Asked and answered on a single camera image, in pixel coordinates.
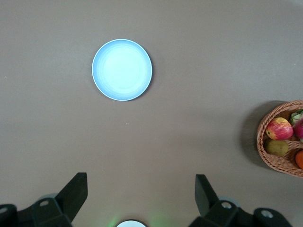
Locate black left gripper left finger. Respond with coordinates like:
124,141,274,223
0,172,89,227

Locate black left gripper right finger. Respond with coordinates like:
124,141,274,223
189,174,293,227

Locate red apple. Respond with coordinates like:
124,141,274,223
265,117,294,141

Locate brown wicker basket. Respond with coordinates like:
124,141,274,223
256,100,303,178

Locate brown table cover cloth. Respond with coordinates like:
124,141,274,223
0,0,303,227

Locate yellow-green pear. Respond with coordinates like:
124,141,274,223
264,138,290,157

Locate orange tangerine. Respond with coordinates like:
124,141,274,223
294,150,303,170

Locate pink dragon fruit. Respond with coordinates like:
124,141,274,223
289,109,303,143

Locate light blue round plate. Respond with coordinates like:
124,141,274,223
91,39,153,102

